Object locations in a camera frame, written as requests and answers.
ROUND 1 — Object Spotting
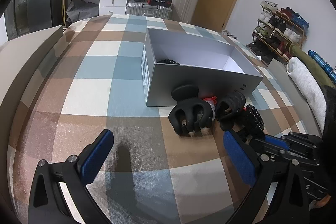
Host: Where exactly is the black spiral hair tie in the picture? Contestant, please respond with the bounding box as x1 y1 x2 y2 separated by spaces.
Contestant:
244 104 265 132
157 58 180 65

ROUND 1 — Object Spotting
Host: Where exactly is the black ribbed hair clip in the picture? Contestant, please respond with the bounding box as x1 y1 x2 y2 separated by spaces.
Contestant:
215 91 246 131

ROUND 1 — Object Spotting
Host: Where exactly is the red round China badge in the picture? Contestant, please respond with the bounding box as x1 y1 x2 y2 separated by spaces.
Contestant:
203 96 217 111

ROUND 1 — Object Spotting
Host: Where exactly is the black claw hair clip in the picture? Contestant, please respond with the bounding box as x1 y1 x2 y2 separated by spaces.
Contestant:
169 84 213 136

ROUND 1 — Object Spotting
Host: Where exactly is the white rolled blanket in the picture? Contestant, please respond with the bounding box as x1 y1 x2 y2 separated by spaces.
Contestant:
286 57 326 133

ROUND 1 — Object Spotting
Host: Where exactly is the plaid bed cover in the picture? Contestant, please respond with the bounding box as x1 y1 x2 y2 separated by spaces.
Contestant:
7 15 319 223

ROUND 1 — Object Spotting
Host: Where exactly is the grey cardboard box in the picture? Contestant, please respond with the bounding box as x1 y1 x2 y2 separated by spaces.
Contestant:
141 28 263 107

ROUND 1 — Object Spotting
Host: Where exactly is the wooden shoe rack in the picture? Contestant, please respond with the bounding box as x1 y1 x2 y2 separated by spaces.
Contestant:
247 0 309 65

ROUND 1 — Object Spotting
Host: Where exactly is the silver suitcase lying flat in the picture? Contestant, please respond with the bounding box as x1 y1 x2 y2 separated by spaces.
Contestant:
126 1 172 19

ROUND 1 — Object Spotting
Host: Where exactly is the dark grey refrigerator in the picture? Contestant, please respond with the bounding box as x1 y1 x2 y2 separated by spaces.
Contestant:
5 0 63 40

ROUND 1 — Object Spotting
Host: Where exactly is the black red box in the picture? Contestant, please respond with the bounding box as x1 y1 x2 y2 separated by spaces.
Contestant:
146 0 173 8

